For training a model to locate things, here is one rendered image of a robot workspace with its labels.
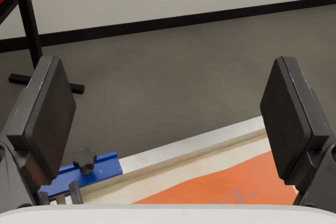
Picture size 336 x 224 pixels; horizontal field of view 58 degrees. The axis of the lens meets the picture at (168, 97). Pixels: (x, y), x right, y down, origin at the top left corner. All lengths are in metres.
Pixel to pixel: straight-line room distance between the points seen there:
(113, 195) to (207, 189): 0.21
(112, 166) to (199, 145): 0.21
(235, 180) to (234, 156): 0.07
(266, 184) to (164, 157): 0.25
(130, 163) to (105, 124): 1.32
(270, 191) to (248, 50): 2.15
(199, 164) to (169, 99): 1.45
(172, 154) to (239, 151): 0.19
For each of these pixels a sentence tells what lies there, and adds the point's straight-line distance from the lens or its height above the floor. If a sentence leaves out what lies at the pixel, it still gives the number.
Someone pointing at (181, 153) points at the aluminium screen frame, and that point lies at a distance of 0.71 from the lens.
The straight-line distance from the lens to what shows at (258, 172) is 0.78.
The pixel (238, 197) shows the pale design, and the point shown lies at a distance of 0.73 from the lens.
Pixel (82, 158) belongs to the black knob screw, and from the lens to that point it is 0.60.
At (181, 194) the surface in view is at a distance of 0.70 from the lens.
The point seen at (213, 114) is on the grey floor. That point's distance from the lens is 2.15.
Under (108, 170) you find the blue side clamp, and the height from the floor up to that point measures 1.00.
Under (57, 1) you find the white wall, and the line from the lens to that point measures 2.38.
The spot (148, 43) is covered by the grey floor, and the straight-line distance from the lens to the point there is 2.60.
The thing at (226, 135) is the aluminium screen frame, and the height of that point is 0.99.
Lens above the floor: 1.57
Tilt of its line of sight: 47 degrees down
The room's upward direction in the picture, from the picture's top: 12 degrees clockwise
